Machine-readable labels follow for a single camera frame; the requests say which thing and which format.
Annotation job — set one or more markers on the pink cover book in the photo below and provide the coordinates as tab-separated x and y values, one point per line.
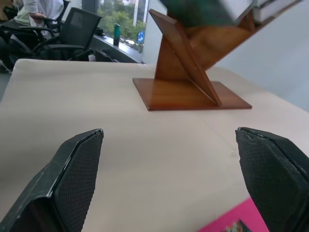
235	217

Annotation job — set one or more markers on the black mesh office chair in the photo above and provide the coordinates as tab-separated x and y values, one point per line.
72	33

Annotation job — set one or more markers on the dark green book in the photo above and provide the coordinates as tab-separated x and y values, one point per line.
196	12

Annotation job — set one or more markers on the seated person in grey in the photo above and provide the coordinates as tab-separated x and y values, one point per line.
36	10

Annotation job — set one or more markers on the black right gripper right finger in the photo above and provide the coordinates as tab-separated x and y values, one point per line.
270	178

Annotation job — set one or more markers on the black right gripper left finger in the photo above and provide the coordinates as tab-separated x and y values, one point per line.
65	183

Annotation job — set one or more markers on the white book stack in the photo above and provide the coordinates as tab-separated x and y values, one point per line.
268	9

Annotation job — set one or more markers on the wooden x-shaped bookshelf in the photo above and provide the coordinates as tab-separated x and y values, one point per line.
193	72

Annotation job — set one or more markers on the green water bottle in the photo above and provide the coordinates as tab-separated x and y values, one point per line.
116	34

